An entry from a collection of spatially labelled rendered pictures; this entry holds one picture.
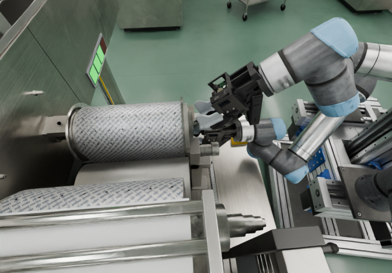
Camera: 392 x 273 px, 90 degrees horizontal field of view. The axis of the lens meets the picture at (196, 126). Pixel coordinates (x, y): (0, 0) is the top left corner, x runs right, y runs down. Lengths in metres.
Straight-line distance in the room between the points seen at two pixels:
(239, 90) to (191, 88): 1.97
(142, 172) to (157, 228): 0.26
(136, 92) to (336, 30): 2.21
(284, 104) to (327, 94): 1.96
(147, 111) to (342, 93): 0.40
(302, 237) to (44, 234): 0.26
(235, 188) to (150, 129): 0.47
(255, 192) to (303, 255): 0.59
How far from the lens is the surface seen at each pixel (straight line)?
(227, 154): 0.87
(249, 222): 0.33
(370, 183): 1.08
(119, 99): 1.61
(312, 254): 0.25
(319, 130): 0.76
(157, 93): 2.37
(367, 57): 0.59
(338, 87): 0.46
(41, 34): 0.64
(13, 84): 0.53
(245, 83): 0.44
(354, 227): 1.80
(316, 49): 0.42
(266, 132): 0.67
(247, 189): 0.82
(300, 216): 1.64
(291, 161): 0.74
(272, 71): 0.42
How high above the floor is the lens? 1.66
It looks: 55 degrees down
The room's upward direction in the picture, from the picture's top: straight up
